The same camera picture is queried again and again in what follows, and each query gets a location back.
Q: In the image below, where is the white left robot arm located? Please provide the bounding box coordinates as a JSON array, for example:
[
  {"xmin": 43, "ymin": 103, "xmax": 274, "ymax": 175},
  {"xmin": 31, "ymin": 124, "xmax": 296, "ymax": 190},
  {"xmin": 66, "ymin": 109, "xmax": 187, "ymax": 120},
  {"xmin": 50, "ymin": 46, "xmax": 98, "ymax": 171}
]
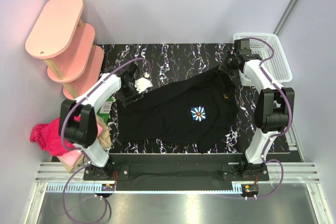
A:
[{"xmin": 59, "ymin": 70, "xmax": 152, "ymax": 180}]

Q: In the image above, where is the white plastic basket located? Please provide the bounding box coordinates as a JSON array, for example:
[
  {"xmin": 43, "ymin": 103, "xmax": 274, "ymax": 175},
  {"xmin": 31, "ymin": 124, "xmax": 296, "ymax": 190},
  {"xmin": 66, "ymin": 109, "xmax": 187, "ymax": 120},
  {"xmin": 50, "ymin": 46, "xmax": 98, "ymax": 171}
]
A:
[{"xmin": 233, "ymin": 32, "xmax": 292, "ymax": 83}]

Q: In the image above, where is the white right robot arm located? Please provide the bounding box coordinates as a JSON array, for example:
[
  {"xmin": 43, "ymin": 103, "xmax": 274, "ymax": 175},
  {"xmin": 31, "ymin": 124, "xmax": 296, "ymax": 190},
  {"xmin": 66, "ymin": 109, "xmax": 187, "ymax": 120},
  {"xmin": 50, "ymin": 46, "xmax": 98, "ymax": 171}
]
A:
[{"xmin": 224, "ymin": 54, "xmax": 295, "ymax": 180}]

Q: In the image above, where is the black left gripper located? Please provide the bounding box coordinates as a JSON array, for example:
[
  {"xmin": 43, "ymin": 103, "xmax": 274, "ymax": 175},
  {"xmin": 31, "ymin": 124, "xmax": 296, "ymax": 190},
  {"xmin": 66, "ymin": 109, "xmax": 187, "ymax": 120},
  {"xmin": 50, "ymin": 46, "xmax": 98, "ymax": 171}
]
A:
[{"xmin": 117, "ymin": 79, "xmax": 144, "ymax": 108}]

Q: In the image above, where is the pink three-tier shelf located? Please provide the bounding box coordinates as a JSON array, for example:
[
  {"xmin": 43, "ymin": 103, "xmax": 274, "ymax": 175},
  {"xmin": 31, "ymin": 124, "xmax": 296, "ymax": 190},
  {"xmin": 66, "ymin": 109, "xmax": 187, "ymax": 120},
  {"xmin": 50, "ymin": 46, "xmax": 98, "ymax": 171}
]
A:
[{"xmin": 25, "ymin": 0, "xmax": 104, "ymax": 99}]

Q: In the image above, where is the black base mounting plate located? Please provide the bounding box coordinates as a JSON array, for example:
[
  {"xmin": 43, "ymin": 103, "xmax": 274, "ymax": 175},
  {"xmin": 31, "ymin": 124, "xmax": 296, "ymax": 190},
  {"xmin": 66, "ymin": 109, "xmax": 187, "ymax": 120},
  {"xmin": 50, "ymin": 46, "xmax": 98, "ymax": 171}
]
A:
[{"xmin": 83, "ymin": 154, "xmax": 269, "ymax": 193}]

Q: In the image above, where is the beige t shirt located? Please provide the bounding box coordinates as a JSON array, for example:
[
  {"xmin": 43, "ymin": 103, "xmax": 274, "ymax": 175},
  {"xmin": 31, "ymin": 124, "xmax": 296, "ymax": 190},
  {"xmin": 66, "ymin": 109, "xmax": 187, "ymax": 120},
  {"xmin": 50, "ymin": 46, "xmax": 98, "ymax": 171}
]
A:
[{"xmin": 96, "ymin": 116, "xmax": 112, "ymax": 152}]

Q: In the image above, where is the light pink t shirt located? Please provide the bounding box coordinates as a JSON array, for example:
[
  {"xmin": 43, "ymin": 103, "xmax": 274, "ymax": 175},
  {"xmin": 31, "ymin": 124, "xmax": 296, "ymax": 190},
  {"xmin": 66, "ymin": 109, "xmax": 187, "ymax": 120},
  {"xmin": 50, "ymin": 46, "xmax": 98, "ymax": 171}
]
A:
[{"xmin": 58, "ymin": 150, "xmax": 83, "ymax": 166}]

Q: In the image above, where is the black t shirt flower print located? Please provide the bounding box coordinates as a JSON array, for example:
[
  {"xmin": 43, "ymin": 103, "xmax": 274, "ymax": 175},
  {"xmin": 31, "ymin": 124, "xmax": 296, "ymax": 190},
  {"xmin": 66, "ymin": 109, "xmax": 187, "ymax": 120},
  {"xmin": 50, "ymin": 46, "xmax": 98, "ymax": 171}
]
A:
[{"xmin": 117, "ymin": 67, "xmax": 238, "ymax": 153}]

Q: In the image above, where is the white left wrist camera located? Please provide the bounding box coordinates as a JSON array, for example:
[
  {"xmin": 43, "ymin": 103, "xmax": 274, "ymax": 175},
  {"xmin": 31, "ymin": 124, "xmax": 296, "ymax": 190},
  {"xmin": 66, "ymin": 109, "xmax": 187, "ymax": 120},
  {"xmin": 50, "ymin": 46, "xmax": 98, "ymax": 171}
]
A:
[{"xmin": 134, "ymin": 72, "xmax": 153, "ymax": 93}]

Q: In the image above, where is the green plastic folder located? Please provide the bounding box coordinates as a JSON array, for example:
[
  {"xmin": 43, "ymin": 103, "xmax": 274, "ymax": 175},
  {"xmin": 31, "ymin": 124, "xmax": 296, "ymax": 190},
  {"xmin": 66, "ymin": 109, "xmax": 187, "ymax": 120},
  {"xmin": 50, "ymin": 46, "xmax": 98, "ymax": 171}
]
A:
[{"xmin": 97, "ymin": 97, "xmax": 116, "ymax": 124}]

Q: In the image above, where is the magenta red t shirt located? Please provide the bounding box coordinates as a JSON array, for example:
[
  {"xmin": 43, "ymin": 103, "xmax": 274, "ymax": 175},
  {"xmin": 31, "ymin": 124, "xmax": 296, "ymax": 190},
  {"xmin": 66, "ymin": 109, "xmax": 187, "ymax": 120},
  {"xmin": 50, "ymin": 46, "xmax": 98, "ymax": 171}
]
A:
[{"xmin": 29, "ymin": 118, "xmax": 75, "ymax": 156}]

